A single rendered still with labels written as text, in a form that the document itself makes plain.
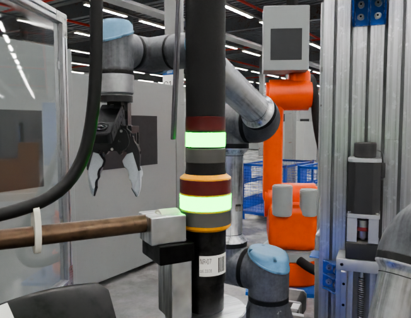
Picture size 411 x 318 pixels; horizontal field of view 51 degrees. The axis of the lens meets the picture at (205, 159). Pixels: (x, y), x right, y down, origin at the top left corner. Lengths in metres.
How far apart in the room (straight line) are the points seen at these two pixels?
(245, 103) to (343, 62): 0.38
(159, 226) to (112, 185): 4.21
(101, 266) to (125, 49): 3.82
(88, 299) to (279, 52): 4.02
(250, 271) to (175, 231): 0.92
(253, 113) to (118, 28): 0.40
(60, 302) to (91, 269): 4.03
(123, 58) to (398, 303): 0.68
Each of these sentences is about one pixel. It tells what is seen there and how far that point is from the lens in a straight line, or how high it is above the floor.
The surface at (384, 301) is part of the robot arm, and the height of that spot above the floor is 1.32.
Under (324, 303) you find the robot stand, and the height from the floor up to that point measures 1.08.
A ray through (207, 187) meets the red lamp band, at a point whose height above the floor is 1.57.
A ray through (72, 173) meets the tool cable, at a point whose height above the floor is 1.59.
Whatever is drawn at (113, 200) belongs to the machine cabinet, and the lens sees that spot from 4.58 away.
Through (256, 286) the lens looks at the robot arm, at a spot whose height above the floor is 1.17.
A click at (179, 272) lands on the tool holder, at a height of 1.50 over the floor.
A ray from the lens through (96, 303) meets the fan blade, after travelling 0.51.
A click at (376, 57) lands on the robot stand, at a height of 1.81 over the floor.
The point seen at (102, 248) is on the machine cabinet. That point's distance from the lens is 4.57.
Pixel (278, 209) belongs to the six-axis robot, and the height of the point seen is 0.81.
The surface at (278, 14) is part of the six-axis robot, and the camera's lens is 4.47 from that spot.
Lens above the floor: 1.62
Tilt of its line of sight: 4 degrees down
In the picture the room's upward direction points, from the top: straight up
